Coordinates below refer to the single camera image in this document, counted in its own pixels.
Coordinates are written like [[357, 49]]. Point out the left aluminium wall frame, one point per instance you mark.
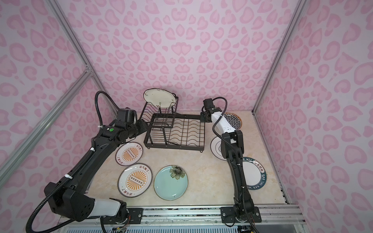
[[44, 63]]

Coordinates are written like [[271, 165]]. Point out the white plate blue clover outline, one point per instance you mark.
[[215, 148]]

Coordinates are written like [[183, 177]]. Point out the black wire dish rack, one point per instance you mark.
[[168, 129]]

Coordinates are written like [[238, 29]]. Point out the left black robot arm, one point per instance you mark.
[[67, 197]]

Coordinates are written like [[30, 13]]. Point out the large orange sunburst plate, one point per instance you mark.
[[135, 180]]

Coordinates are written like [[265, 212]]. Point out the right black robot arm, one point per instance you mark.
[[232, 148]]

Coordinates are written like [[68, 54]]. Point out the teal plate with flower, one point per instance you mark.
[[171, 183]]

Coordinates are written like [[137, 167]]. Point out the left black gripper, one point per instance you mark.
[[142, 126]]

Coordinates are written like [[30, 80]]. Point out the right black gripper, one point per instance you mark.
[[204, 116]]

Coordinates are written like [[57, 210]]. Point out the small orange sunburst plate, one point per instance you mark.
[[129, 154]]

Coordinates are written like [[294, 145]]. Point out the white plate dark lettered rim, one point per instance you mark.
[[255, 174]]

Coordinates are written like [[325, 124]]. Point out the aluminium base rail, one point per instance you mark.
[[269, 218]]

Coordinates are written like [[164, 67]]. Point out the right aluminium corner post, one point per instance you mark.
[[294, 21]]

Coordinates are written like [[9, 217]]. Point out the cream plate red berries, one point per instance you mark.
[[159, 98]]

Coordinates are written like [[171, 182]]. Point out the navy geometric pattern plate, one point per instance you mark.
[[234, 120]]

